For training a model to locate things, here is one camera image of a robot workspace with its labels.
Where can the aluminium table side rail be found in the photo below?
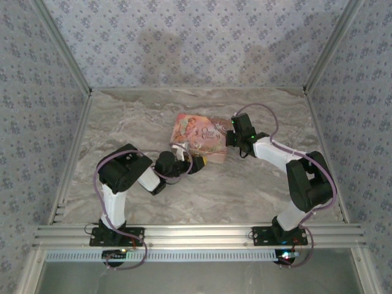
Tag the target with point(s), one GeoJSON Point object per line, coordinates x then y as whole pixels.
{"type": "Point", "coordinates": [78, 144]}
{"type": "Point", "coordinates": [324, 134]}

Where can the controller board with LED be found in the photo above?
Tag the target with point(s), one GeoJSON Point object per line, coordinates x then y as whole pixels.
{"type": "Point", "coordinates": [114, 254]}
{"type": "Point", "coordinates": [286, 255]}

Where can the pink fairy-tale book box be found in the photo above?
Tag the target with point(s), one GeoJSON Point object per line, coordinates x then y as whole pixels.
{"type": "Point", "coordinates": [199, 131]}

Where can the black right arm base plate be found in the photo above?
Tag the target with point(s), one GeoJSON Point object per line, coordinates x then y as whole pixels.
{"type": "Point", "coordinates": [261, 235]}

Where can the aluminium mounting rail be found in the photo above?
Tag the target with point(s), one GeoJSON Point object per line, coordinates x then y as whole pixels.
{"type": "Point", "coordinates": [196, 234]}

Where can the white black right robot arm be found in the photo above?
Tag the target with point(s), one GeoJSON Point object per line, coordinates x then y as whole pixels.
{"type": "Point", "coordinates": [309, 183]}

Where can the aluminium frame post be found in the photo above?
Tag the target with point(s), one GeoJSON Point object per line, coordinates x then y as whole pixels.
{"type": "Point", "coordinates": [332, 46]}
{"type": "Point", "coordinates": [65, 50]}

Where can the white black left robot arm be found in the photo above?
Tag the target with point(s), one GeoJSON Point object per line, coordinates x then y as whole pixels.
{"type": "Point", "coordinates": [114, 202]}

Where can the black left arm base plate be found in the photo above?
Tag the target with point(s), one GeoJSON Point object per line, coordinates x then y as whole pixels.
{"type": "Point", "coordinates": [134, 235]}

